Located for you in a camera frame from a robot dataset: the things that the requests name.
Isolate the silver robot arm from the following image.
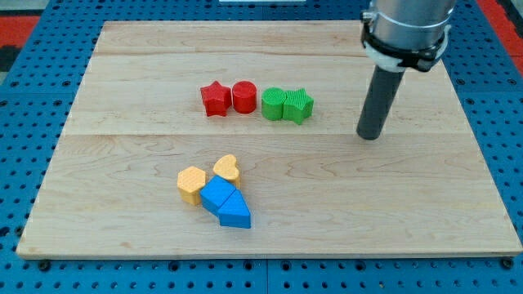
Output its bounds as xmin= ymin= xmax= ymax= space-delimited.
xmin=360 ymin=0 xmax=456 ymax=73

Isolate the green star block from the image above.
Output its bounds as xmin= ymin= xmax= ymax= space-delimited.
xmin=283 ymin=88 xmax=314 ymax=125

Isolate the red star block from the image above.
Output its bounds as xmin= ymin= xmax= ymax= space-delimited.
xmin=200 ymin=81 xmax=232 ymax=117

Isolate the yellow heart block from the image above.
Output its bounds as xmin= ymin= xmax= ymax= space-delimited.
xmin=212 ymin=154 xmax=241 ymax=189

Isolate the green cylinder block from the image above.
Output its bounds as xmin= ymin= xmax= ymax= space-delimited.
xmin=261 ymin=87 xmax=287 ymax=121

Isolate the red cylinder block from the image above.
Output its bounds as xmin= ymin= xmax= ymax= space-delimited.
xmin=232 ymin=81 xmax=257 ymax=114

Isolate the blue square block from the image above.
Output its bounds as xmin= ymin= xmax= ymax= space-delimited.
xmin=200 ymin=176 xmax=236 ymax=216

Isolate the light wooden board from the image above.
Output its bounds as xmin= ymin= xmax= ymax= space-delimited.
xmin=16 ymin=21 xmax=522 ymax=260

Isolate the blue triangle block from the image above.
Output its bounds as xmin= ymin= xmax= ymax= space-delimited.
xmin=217 ymin=190 xmax=251 ymax=229

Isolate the yellow hexagon block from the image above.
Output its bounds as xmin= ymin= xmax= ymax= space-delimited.
xmin=177 ymin=166 xmax=207 ymax=206

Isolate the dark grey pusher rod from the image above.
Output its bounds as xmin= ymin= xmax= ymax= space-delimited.
xmin=356 ymin=65 xmax=404 ymax=140

